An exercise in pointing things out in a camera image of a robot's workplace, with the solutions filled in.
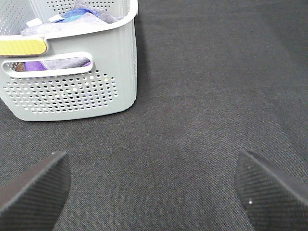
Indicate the yellow basket handle grip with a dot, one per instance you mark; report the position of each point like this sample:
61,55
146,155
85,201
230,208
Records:
11,46

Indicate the grey lavender towel in basket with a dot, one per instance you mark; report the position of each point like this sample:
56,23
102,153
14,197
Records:
87,21

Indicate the blue towel in basket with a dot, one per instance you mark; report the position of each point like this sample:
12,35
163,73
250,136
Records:
74,14

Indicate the grey perforated laundry basket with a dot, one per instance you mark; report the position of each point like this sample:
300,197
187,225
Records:
108,85

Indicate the purple towel in basket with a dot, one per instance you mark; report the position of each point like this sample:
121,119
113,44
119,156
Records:
57,64

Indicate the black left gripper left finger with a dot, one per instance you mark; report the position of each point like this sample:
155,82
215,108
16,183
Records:
34,200

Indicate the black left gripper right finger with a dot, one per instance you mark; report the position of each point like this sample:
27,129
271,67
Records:
273,199

